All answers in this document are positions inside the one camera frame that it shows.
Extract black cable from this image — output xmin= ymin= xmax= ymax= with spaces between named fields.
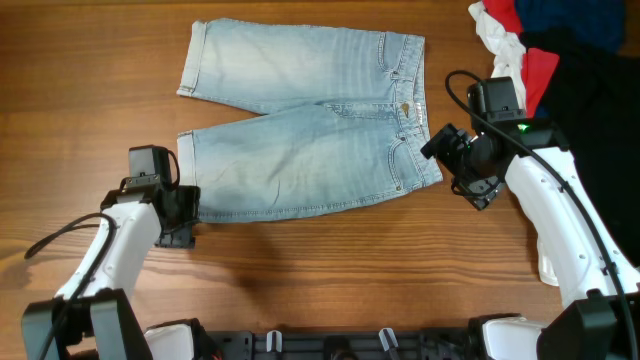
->
xmin=443 ymin=69 xmax=639 ymax=360
xmin=23 ymin=212 xmax=119 ymax=360

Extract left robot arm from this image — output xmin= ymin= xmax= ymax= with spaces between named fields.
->
xmin=21 ymin=145 xmax=212 ymax=359

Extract grey rail clip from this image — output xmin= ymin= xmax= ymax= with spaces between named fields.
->
xmin=265 ymin=330 xmax=283 ymax=360
xmin=378 ymin=327 xmax=400 ymax=360

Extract dark blue garment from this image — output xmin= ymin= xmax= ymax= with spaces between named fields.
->
xmin=515 ymin=0 xmax=626 ymax=117

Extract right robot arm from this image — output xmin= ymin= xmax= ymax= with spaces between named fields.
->
xmin=421 ymin=77 xmax=639 ymax=359

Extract right black cable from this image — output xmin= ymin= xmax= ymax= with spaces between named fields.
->
xmin=443 ymin=69 xmax=639 ymax=360

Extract light blue denim shorts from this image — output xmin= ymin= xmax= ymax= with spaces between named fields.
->
xmin=177 ymin=19 xmax=443 ymax=223

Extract white shirt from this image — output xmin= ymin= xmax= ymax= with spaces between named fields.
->
xmin=467 ymin=1 xmax=561 ymax=287

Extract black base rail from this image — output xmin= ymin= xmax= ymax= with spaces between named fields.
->
xmin=208 ymin=328 xmax=479 ymax=360

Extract left grey rail clip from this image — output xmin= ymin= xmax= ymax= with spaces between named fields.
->
xmin=265 ymin=330 xmax=283 ymax=360

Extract left black cable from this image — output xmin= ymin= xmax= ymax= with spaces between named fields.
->
xmin=23 ymin=212 xmax=119 ymax=360

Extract red garment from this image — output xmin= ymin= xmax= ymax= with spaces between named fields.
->
xmin=480 ymin=0 xmax=561 ymax=119

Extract right grey rail clip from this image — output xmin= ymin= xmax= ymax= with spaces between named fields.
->
xmin=378 ymin=327 xmax=400 ymax=360

